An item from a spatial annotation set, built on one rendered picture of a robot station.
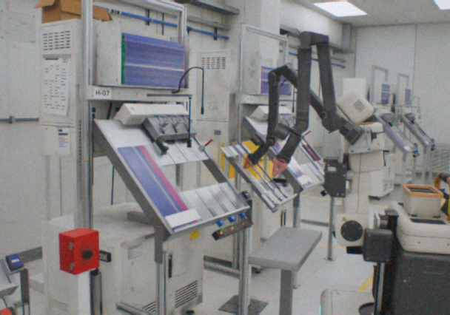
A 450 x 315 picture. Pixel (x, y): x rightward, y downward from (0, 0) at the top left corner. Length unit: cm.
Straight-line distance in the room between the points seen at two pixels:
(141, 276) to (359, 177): 121
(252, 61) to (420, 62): 656
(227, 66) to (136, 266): 178
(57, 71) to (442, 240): 203
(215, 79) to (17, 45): 153
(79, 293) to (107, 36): 126
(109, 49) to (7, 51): 149
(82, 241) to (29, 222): 212
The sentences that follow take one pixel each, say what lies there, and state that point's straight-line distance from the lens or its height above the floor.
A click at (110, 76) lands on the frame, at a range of 243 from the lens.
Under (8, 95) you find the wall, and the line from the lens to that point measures 380.
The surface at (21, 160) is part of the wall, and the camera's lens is 388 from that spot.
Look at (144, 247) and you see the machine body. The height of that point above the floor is 55.
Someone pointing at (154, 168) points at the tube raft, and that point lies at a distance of 233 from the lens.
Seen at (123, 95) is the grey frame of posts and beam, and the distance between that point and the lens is 247.
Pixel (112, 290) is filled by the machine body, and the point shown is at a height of 36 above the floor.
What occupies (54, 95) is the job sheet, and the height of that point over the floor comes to 133.
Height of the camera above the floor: 130
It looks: 7 degrees down
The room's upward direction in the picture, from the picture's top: 1 degrees clockwise
